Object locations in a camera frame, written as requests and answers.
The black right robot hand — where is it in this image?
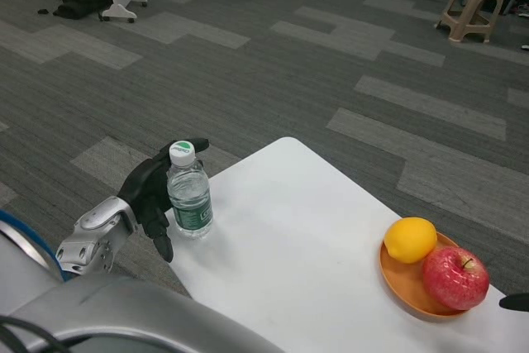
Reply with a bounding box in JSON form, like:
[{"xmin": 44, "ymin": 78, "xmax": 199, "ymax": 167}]
[{"xmin": 498, "ymin": 293, "xmax": 529, "ymax": 312}]

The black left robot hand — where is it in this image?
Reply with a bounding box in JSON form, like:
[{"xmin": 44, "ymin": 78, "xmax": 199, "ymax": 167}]
[{"xmin": 117, "ymin": 137, "xmax": 211, "ymax": 264}]

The clear plastic water bottle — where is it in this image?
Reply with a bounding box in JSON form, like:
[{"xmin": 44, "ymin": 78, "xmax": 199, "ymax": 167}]
[{"xmin": 166, "ymin": 141, "xmax": 214, "ymax": 241}]

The red apple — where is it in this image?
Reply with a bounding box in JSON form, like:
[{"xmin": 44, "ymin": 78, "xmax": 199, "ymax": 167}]
[{"xmin": 422, "ymin": 246, "xmax": 491, "ymax": 312}]

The orange plate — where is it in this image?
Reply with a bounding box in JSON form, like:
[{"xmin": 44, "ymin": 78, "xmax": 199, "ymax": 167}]
[{"xmin": 379, "ymin": 231, "xmax": 476, "ymax": 320}]

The yellow lemon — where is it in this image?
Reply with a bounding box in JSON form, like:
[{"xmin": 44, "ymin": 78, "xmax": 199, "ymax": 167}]
[{"xmin": 384, "ymin": 217, "xmax": 438, "ymax": 265}]

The silver robot chest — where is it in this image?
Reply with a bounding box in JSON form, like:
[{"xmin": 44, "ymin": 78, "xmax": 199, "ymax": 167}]
[{"xmin": 0, "ymin": 276, "xmax": 286, "ymax": 353}]

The black bag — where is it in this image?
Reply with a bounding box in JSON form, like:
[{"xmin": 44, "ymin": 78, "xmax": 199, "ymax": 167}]
[{"xmin": 52, "ymin": 0, "xmax": 111, "ymax": 20}]

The blue cable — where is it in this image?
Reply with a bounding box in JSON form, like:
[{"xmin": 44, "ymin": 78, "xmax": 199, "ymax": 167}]
[{"xmin": 0, "ymin": 208, "xmax": 69, "ymax": 284}]

